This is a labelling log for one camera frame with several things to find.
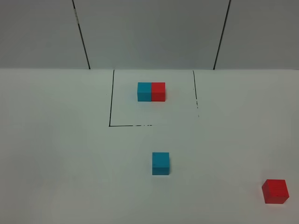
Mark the template blue cube block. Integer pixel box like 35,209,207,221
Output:
137,82,152,102

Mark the template red cube block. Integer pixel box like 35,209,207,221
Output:
151,82,166,102

